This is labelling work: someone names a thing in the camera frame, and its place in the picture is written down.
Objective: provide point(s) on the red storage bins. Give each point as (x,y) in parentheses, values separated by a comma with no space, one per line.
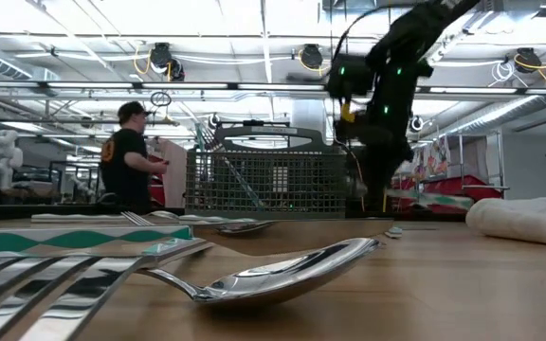
(462,182)

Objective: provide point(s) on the metal shelf rack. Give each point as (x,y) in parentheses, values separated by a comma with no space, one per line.
(500,156)

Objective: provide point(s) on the white robot figure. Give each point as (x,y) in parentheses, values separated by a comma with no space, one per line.
(5,156)

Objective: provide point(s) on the small black ceiling reel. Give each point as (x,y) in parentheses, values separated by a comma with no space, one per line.
(213,120)
(415,124)

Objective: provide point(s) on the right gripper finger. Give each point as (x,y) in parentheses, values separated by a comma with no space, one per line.
(375,182)
(389,182)

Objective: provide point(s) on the grey mesh cutlery basket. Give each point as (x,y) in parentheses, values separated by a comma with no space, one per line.
(301,189)

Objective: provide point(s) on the silver ventilation duct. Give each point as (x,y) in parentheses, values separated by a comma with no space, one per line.
(505,113)

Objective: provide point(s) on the person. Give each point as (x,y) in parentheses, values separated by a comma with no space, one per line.
(121,166)

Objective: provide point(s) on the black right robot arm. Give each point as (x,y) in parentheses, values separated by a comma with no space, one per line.
(410,33)

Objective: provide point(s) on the colourful poster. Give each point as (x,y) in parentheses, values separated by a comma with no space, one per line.
(436,158)

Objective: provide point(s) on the white plaid cloth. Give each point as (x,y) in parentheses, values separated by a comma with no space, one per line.
(524,220)

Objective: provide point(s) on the long LED light bar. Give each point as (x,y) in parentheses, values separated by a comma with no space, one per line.
(183,85)

